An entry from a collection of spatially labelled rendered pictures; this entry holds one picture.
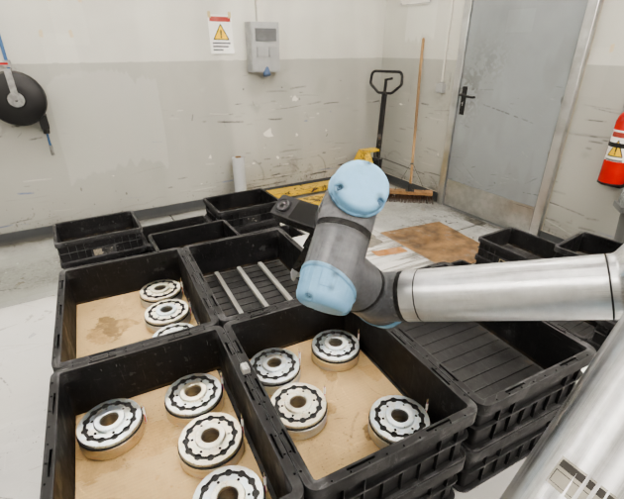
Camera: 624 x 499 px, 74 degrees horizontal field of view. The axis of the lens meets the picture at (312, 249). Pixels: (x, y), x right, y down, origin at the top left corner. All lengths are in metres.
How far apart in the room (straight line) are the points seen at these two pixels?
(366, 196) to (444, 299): 0.17
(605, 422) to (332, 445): 0.48
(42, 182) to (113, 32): 1.30
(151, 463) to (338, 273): 0.46
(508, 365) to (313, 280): 0.59
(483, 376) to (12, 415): 1.02
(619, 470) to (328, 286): 0.30
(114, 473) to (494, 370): 0.73
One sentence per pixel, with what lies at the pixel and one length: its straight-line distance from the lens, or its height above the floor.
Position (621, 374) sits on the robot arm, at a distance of 0.38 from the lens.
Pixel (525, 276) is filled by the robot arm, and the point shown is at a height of 1.19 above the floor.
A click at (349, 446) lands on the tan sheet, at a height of 0.83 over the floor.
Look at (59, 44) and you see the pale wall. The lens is 3.82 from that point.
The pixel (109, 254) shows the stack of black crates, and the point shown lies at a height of 0.48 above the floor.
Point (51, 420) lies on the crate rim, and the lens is 0.77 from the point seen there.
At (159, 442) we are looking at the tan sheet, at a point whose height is 0.83.
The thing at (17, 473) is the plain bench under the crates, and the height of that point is 0.70.
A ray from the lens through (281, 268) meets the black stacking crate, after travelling 1.25.
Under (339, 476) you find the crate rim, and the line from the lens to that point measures 0.61.
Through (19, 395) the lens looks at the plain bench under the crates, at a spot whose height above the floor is 0.70.
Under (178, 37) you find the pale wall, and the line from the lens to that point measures 3.94.
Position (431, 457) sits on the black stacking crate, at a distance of 0.75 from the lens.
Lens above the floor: 1.43
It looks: 26 degrees down
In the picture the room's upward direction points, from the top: straight up
